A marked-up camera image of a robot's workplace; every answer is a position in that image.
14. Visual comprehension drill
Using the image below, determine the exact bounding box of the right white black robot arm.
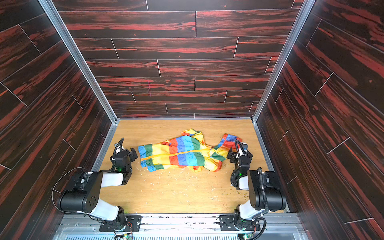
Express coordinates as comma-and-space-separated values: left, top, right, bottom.
227, 151, 287, 224

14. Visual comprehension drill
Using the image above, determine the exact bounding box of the multicoloured patchwork jacket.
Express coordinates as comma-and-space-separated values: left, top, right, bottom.
139, 129, 242, 173

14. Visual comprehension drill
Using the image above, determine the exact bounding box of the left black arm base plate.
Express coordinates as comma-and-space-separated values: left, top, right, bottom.
99, 215, 142, 232

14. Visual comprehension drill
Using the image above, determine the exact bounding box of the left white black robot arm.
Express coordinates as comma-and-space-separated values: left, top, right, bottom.
58, 148, 138, 230

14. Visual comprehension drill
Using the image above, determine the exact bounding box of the aluminium front rail frame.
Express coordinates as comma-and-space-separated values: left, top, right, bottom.
54, 214, 310, 240

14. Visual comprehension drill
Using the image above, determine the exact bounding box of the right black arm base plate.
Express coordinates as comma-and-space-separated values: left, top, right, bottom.
216, 214, 261, 232

